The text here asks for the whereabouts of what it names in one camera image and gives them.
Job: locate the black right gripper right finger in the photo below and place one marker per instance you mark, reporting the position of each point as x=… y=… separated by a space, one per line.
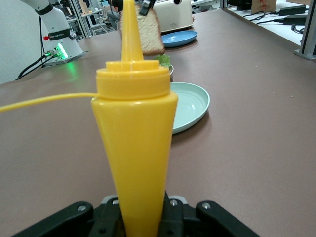
x=197 y=222

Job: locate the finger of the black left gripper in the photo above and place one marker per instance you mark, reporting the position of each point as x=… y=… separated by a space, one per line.
x=146 y=7

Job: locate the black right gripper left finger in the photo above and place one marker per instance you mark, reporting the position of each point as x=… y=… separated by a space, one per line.
x=74 y=222

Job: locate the dark crust bread slice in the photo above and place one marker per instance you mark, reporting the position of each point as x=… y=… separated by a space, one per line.
x=150 y=34

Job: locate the green lettuce leaf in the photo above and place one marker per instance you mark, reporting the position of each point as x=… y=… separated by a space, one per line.
x=164 y=59

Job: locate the yellow mustard squeeze bottle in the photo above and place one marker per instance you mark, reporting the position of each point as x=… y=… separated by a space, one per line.
x=138 y=135

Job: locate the blue plate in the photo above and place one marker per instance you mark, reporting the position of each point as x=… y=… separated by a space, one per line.
x=177 y=38

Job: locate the beige plate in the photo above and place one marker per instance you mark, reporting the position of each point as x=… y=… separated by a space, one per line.
x=171 y=71

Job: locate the mint green plate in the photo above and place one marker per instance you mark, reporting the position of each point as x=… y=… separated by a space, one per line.
x=190 y=108

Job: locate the white toaster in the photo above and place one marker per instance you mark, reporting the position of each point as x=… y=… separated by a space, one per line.
x=172 y=17

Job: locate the seated person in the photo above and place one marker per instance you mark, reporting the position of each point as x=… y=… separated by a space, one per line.
x=114 y=14

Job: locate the brown cardboard box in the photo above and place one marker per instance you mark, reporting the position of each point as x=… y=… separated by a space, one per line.
x=264 y=6

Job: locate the black power adapter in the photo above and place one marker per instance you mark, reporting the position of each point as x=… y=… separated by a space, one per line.
x=292 y=10
x=295 y=19

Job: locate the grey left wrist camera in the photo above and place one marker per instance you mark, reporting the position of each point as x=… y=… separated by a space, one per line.
x=177 y=2

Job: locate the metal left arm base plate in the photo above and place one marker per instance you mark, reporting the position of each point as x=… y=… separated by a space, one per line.
x=74 y=58

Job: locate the grey aluminium post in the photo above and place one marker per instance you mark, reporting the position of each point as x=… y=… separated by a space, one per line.
x=308 y=29

